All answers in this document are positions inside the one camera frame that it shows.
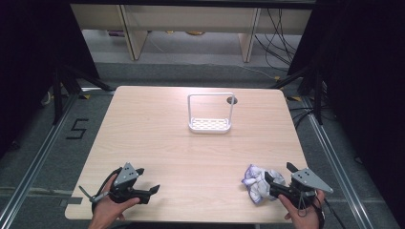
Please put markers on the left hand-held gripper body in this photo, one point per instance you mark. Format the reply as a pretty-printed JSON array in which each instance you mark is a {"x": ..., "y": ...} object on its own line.
[{"x": 125, "y": 176}]

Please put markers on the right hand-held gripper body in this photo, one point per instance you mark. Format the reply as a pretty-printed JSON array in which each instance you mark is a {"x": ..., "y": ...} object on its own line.
[{"x": 307, "y": 187}]

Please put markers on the white cloth with purple lines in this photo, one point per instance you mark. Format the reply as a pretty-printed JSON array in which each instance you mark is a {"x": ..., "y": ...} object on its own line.
[{"x": 256, "y": 186}]

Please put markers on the person's right hand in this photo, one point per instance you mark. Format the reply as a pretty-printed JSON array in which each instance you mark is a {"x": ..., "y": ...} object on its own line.
[{"x": 302, "y": 218}]

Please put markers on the person's left hand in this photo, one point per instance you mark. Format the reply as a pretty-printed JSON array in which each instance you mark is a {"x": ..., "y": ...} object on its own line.
[{"x": 106, "y": 211}]

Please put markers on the yellow tape piece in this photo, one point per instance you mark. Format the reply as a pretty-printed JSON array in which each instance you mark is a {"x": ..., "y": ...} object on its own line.
[
  {"x": 294, "y": 99},
  {"x": 84, "y": 96}
]

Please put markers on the black metal stand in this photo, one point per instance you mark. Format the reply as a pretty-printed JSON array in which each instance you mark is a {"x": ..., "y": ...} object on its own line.
[
  {"x": 58, "y": 95},
  {"x": 318, "y": 95}
]

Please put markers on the black curtain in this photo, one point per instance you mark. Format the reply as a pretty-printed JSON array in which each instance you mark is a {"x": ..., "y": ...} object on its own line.
[
  {"x": 366, "y": 79},
  {"x": 31, "y": 63}
]

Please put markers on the beige desk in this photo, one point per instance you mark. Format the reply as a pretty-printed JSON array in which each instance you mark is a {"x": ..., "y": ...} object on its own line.
[{"x": 191, "y": 17}]

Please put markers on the aluminium floor rail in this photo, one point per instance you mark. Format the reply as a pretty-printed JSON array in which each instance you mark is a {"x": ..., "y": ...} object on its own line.
[
  {"x": 38, "y": 159},
  {"x": 337, "y": 165}
]

